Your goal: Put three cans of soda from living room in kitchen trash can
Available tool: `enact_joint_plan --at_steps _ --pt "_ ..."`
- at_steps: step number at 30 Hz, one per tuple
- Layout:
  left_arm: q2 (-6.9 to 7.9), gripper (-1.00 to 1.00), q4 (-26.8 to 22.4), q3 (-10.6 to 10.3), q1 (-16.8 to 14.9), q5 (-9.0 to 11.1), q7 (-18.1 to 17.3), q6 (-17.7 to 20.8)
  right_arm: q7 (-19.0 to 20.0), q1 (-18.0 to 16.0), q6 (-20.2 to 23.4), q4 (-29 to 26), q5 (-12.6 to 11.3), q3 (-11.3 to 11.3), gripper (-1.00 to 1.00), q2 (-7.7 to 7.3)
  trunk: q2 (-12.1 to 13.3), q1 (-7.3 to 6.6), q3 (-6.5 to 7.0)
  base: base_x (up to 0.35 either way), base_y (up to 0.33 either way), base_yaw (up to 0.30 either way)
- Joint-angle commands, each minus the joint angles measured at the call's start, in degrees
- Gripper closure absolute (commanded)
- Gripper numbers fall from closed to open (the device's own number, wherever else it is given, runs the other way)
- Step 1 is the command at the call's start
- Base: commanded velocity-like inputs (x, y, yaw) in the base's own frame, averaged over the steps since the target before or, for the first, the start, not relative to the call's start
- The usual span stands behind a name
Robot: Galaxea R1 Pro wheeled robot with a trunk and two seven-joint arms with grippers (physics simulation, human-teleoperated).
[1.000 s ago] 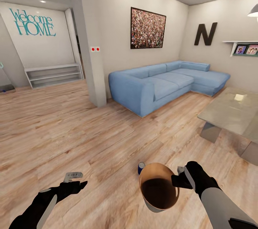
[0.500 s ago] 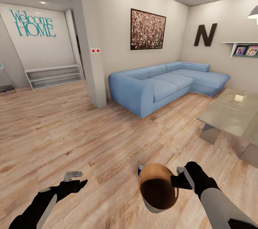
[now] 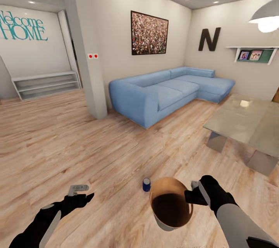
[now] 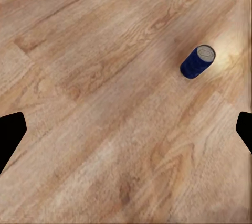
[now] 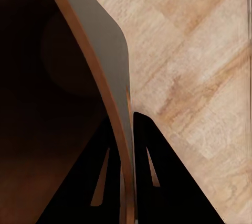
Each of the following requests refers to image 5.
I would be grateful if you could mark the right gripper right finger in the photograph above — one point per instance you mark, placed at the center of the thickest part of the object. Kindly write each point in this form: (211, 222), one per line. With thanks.
(186, 203)

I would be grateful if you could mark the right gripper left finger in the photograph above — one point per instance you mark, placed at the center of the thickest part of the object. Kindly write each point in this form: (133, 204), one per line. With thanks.
(71, 202)

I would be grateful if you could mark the trash can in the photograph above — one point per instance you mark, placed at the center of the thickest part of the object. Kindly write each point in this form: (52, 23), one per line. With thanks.
(64, 67)

